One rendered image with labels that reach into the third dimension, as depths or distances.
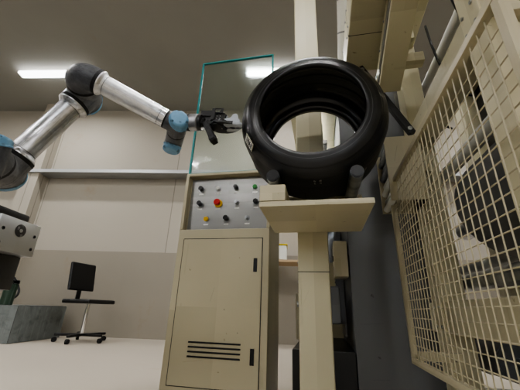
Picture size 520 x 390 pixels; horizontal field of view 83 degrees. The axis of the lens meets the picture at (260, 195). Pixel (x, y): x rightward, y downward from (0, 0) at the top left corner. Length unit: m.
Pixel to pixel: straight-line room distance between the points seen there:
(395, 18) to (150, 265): 4.74
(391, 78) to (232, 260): 1.20
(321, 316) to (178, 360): 0.83
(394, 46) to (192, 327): 1.63
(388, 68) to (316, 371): 1.28
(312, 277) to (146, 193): 4.70
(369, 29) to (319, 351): 1.36
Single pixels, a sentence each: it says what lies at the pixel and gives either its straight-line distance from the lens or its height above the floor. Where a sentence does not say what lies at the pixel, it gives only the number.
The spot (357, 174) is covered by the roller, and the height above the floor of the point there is 0.89.
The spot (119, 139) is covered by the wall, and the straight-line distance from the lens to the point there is 6.49.
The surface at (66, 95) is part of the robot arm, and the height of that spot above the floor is 1.20.
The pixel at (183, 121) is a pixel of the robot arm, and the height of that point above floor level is 1.13.
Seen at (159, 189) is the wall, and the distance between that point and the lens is 5.65.
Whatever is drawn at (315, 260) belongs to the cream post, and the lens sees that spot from 1.30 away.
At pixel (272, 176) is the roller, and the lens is 1.02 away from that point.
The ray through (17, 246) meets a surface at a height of 0.60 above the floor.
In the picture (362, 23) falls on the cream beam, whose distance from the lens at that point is 1.55.
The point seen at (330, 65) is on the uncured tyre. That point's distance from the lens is 1.27.
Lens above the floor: 0.47
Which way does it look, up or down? 21 degrees up
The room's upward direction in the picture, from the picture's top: 2 degrees clockwise
